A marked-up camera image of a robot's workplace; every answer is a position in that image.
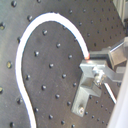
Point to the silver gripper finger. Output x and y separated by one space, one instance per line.
113 55

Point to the white post at right edge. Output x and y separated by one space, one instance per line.
119 117

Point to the metal cable clip fixture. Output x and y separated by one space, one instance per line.
92 78

